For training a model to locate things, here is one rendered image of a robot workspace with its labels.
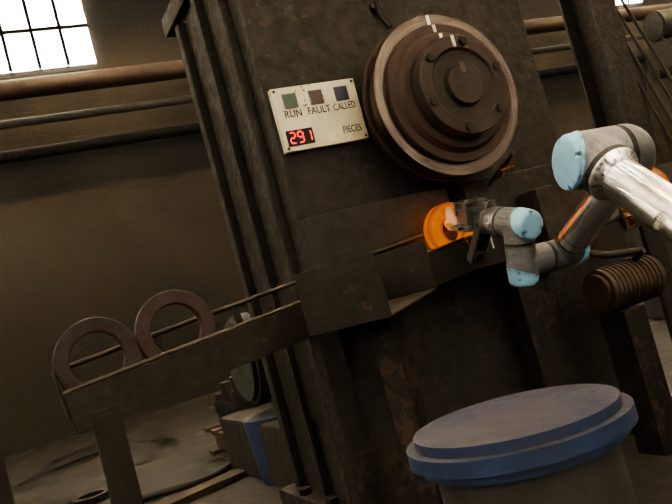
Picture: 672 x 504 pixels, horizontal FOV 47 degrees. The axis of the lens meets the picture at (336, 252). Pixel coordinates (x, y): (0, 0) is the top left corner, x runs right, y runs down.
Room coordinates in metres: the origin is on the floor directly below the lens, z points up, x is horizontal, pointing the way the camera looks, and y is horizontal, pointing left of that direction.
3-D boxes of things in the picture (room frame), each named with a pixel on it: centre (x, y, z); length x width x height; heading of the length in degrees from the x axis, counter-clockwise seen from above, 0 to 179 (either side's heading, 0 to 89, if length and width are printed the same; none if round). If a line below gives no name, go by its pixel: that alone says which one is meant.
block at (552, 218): (2.27, -0.62, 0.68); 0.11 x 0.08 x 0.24; 25
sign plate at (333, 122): (2.12, -0.06, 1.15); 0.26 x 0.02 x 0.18; 115
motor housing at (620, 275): (2.18, -0.77, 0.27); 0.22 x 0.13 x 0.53; 115
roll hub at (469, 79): (2.07, -0.45, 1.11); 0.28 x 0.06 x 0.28; 115
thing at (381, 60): (2.16, -0.41, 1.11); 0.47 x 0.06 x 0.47; 115
